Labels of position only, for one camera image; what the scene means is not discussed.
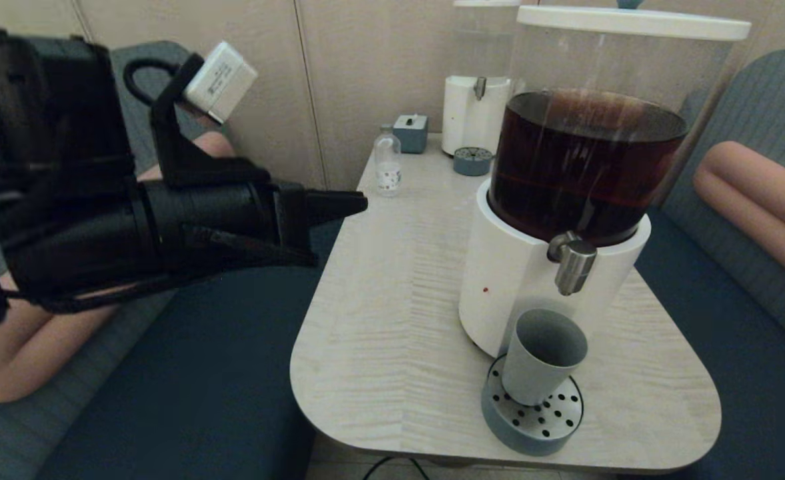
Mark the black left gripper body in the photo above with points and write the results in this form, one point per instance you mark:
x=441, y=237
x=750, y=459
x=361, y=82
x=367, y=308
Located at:
x=219, y=220

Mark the white dispenser lid, blue knob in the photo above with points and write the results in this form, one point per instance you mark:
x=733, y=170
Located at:
x=632, y=21

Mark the small glass bottle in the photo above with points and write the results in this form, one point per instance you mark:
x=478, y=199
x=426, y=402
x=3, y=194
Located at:
x=388, y=174

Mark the white dispenser with dark tea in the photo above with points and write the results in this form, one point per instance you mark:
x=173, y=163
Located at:
x=519, y=293

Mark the small white water dispenser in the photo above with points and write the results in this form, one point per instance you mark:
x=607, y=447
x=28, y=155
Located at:
x=469, y=116

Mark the metal dispenser tap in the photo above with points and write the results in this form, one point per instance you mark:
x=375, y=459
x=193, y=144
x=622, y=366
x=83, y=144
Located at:
x=574, y=266

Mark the pink sofa bolster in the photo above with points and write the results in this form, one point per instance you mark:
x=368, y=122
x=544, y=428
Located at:
x=752, y=190
x=32, y=353

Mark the large perforated metal drip tray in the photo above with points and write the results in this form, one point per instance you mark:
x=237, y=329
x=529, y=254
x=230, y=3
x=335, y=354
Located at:
x=532, y=426

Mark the small blue-grey box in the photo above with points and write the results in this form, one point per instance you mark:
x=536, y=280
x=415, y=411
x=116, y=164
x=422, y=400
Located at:
x=410, y=136

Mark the small blue-grey drip tray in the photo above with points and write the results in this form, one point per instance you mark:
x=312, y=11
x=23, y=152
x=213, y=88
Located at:
x=472, y=162

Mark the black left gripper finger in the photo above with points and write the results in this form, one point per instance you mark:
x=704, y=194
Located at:
x=332, y=203

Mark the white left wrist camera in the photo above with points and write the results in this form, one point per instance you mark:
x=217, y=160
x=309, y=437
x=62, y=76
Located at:
x=222, y=80

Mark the grey plastic cup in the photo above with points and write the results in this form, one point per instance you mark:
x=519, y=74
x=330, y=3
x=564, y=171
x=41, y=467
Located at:
x=536, y=373

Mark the blue ribbed sofa bench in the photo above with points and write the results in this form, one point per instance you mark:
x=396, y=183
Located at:
x=199, y=400
x=766, y=100

